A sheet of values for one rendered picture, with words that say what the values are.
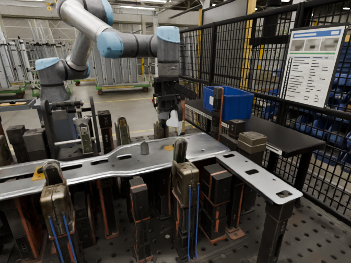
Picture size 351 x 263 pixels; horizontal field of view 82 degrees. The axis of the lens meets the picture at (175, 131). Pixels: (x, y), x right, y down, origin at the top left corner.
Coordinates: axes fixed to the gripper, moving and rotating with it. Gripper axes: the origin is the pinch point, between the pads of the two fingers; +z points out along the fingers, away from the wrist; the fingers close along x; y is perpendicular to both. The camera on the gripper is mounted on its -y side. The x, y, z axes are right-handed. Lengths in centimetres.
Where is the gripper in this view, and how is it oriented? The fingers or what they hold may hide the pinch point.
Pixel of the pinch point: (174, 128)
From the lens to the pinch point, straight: 79.2
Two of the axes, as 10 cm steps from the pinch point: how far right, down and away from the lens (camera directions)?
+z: 0.1, 9.3, 3.7
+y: -9.2, 1.6, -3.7
